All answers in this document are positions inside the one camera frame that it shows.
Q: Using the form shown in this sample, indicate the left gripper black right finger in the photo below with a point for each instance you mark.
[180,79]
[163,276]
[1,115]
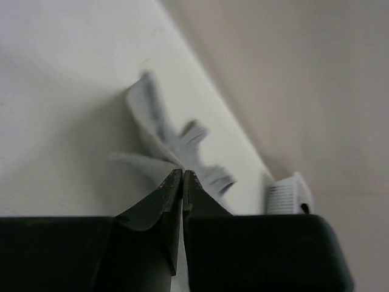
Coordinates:
[227,252]

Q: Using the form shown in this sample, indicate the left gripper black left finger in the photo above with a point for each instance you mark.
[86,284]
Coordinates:
[91,252]

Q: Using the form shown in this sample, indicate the white plastic basket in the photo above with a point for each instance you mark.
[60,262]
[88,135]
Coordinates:
[289,196]

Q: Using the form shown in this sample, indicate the grey tank top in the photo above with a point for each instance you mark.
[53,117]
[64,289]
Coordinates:
[168,151]

